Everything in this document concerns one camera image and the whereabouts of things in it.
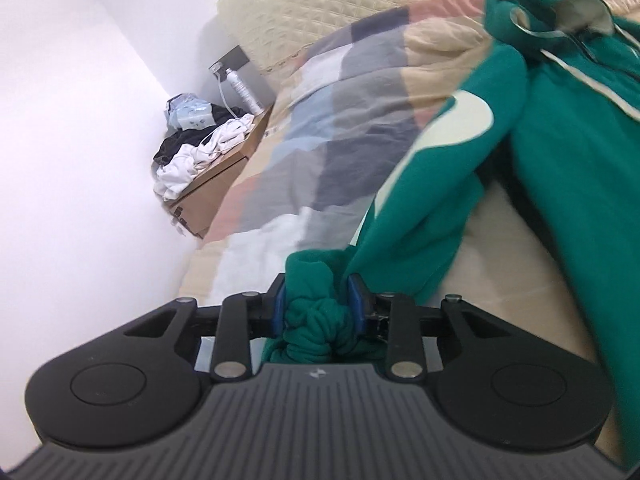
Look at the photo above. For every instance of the blue tissue pack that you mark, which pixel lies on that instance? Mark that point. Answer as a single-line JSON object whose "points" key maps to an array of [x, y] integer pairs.
{"points": [[189, 112]]}

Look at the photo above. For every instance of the white bottle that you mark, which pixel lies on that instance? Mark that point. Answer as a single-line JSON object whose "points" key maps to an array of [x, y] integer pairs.
{"points": [[245, 92]]}

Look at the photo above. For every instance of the cream quilted headboard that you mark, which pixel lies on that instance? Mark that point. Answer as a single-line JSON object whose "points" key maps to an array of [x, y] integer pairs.
{"points": [[325, 5]]}

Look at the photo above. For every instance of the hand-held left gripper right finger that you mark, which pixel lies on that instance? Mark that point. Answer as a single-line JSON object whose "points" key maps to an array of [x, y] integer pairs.
{"points": [[355, 305]]}

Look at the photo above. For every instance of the white crumpled clothes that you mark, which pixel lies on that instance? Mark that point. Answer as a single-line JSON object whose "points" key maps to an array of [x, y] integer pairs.
{"points": [[182, 172]]}

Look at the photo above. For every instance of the black crumpled cloth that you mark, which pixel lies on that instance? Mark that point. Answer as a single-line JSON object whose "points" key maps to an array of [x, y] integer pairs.
{"points": [[172, 147]]}

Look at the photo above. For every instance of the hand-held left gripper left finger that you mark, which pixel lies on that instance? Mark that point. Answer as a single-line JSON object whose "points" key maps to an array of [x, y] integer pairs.
{"points": [[278, 305]]}

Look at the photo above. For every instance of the brown cardboard box nightstand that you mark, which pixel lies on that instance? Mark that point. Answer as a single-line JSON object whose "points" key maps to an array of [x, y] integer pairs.
{"points": [[220, 180]]}

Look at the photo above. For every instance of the green hoodie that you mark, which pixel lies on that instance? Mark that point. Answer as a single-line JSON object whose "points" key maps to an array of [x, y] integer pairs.
{"points": [[575, 210]]}

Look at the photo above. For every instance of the grey wall socket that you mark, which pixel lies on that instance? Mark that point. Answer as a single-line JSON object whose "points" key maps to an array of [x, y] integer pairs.
{"points": [[232, 59]]}

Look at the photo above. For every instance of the checked patchwork quilt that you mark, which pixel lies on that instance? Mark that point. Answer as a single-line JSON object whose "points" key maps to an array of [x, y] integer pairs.
{"points": [[340, 125]]}

